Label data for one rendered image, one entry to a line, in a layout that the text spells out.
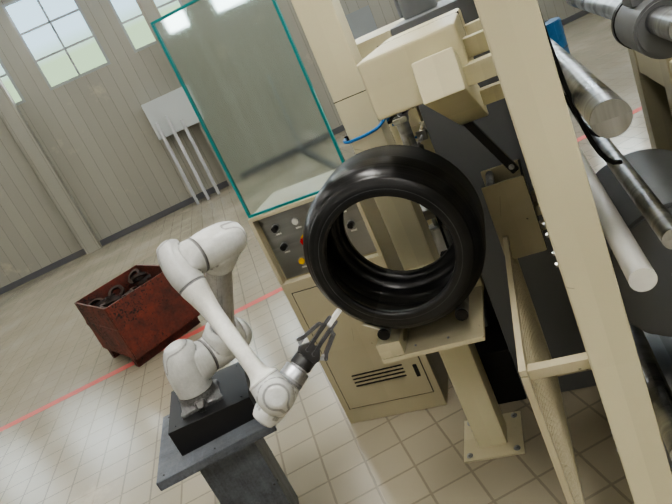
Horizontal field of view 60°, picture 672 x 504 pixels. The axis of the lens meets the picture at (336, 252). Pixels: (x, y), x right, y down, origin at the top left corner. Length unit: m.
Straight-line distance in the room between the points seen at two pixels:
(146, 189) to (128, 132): 1.18
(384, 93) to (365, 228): 1.32
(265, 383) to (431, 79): 0.96
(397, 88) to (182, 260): 0.95
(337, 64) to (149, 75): 10.46
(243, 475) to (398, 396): 0.93
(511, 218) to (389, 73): 0.88
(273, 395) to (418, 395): 1.50
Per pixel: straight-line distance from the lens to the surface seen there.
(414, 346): 2.11
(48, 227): 13.05
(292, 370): 1.93
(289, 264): 2.90
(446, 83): 1.36
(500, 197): 2.13
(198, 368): 2.48
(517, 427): 2.87
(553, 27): 7.74
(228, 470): 2.64
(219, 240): 2.05
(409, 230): 2.26
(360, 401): 3.20
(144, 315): 5.44
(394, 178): 1.76
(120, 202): 12.72
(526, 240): 2.20
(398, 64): 1.47
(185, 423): 2.50
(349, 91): 2.14
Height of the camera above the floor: 1.87
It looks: 19 degrees down
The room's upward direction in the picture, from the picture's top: 25 degrees counter-clockwise
